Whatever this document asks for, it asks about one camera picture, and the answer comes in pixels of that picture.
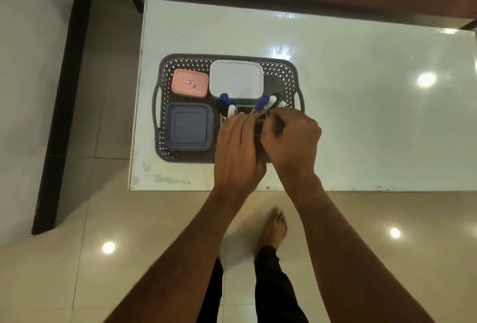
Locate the person's left hand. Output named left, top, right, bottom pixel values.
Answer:
left=213, top=112, right=267, bottom=195

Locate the person's right hand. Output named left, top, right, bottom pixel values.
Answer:
left=260, top=108, right=322, bottom=187

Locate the grey pen holder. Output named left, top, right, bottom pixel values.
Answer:
left=220, top=104, right=270, bottom=138

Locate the person's left forearm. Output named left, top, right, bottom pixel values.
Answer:
left=104, top=184, right=258, bottom=323

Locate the person's right forearm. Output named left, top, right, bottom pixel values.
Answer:
left=285, top=174, right=437, bottom=323

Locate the blue-capped marker with red label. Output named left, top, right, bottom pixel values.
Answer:
left=250, top=95, right=270, bottom=115

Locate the white lidded plastic container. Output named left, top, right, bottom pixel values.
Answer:
left=209, top=60, right=265, bottom=99

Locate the blue-grey lidded plastic container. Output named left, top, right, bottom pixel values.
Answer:
left=163, top=102, right=214, bottom=151

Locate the grey perforated plastic tray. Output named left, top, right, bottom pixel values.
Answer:
left=152, top=53, right=306, bottom=164

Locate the pink lidded plastic container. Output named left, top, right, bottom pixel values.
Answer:
left=171, top=69, right=209, bottom=97

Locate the person's right foot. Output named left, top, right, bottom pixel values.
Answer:
left=257, top=207, right=288, bottom=253

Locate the person's right leg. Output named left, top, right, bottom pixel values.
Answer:
left=254, top=245, right=310, bottom=323

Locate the person's leg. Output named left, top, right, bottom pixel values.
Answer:
left=254, top=245, right=310, bottom=323
left=195, top=257, right=224, bottom=323

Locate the person's left leg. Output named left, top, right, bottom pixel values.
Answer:
left=195, top=257, right=224, bottom=323

